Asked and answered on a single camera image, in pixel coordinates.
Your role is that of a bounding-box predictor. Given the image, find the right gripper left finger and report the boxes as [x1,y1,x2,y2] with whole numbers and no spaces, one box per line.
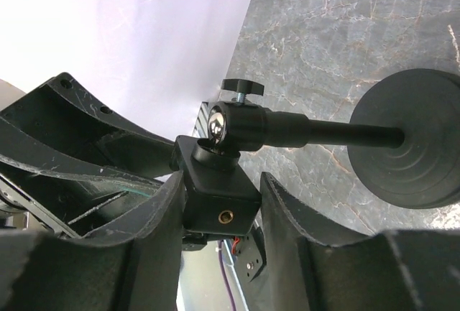
[1,172,185,310]

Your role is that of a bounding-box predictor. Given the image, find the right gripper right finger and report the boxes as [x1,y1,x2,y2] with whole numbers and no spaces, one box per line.
[260,172,459,310]

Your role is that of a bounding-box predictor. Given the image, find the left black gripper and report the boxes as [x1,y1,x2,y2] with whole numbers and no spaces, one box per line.
[0,174,269,283]

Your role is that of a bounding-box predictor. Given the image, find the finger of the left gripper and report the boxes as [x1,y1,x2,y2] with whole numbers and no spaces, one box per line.
[1,153,165,238]
[1,73,173,178]

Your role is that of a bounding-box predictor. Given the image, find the black phone stand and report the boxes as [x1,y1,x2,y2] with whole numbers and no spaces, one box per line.
[170,68,459,251]

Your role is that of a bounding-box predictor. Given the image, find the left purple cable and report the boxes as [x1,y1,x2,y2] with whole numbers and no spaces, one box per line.
[217,241,240,311]

